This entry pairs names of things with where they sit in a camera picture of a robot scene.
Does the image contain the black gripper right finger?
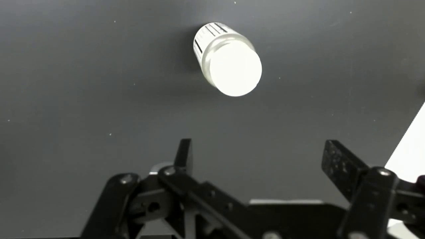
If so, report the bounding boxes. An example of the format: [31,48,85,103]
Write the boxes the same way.
[320,138,425,239]

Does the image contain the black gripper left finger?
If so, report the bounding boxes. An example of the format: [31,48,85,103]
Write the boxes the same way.
[78,138,250,239]

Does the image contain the white plastic bottle black lines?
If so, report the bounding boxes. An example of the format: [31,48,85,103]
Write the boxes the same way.
[191,20,264,98]

